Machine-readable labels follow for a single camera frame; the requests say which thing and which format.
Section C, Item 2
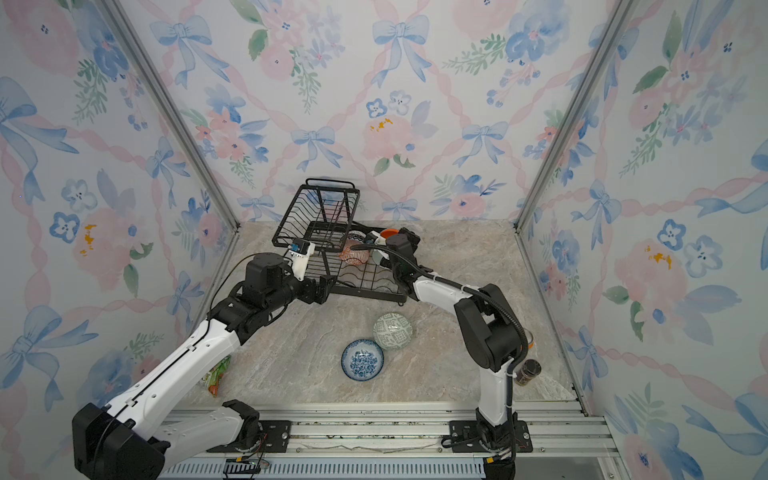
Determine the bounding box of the red patterned ceramic bowl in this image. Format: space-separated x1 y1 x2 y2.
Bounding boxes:
339 239 370 267

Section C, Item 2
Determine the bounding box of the blue patterned ceramic bowl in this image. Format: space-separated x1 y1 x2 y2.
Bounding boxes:
340 339 384 382

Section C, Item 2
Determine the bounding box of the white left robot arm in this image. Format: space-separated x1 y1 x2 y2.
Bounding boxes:
72 252 336 479

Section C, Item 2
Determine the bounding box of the pale green ceramic bowl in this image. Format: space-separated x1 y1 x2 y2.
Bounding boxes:
371 246 389 267

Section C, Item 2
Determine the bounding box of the white brown patterned bowl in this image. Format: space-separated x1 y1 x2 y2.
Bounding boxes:
348 230 367 243

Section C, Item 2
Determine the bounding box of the black wire dish rack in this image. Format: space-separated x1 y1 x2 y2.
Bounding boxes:
272 178 407 305

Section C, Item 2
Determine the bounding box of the aluminium right corner post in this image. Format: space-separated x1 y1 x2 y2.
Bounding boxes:
515 0 635 235

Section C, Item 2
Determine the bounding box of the aluminium corner post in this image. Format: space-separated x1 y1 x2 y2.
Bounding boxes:
96 0 240 231
515 0 635 235

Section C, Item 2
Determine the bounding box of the dark spice jar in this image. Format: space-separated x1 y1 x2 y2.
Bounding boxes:
514 358 542 386

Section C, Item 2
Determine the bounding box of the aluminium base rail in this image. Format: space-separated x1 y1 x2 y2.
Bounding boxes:
155 401 625 480

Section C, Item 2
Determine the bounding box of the black corrugated cable conduit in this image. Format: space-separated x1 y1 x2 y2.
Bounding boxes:
350 242 530 433

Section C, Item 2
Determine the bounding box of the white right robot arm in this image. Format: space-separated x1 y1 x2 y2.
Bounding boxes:
381 228 528 461

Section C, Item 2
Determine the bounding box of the green packet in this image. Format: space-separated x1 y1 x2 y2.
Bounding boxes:
202 355 231 398

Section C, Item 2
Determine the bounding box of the aluminium left corner post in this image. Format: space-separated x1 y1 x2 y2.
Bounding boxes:
96 0 240 231

